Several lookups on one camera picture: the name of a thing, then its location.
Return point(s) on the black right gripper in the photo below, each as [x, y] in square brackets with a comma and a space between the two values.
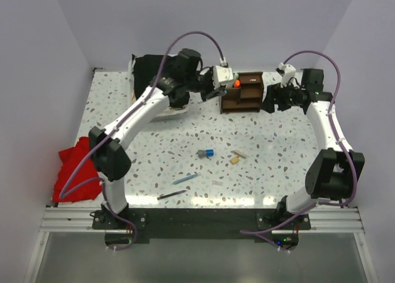
[275, 92]

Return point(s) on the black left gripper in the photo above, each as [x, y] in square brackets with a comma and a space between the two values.
[212, 92]

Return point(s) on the beige long eraser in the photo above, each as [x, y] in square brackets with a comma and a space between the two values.
[240, 154]

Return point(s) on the yellow square eraser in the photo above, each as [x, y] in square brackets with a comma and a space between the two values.
[234, 160]

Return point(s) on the blue pen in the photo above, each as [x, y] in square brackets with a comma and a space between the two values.
[186, 178]

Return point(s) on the dark purple pen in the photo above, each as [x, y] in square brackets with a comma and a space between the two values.
[171, 194]

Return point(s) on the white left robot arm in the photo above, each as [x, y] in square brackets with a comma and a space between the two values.
[175, 78]

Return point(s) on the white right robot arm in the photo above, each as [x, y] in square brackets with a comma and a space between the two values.
[333, 176]

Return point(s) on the white plastic basket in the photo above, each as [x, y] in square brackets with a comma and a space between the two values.
[131, 87]

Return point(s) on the brown wooden desk organizer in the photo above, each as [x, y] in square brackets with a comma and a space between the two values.
[247, 98]

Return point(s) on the black cloth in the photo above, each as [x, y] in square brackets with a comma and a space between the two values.
[144, 70]

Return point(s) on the small clear pen cap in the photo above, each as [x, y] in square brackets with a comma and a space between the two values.
[214, 182]

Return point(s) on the red cloth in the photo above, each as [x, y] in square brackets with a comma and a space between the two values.
[70, 159]

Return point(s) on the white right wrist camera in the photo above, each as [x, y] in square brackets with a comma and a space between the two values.
[287, 72]

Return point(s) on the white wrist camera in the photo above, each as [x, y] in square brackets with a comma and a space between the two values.
[223, 76]
[287, 72]

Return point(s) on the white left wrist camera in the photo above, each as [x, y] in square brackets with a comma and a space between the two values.
[223, 76]

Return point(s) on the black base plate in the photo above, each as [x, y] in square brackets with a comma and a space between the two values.
[142, 225]

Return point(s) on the aluminium front rail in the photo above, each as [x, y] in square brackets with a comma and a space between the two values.
[322, 220]

